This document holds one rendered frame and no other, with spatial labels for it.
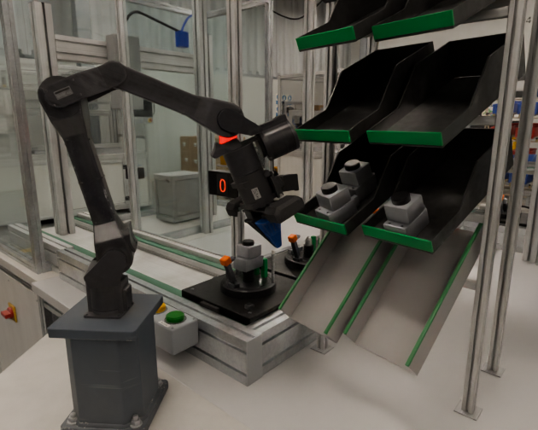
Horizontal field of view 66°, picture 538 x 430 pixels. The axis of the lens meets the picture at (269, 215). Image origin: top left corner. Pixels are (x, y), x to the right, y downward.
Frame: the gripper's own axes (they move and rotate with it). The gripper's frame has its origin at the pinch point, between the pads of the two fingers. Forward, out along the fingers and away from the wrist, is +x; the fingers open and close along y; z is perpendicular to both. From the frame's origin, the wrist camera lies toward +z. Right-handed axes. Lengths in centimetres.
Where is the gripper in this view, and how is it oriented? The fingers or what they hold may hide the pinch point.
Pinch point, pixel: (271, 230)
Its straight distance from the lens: 77.5
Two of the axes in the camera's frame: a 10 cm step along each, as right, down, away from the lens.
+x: 3.7, 8.8, 3.1
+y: -5.3, -0.7, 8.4
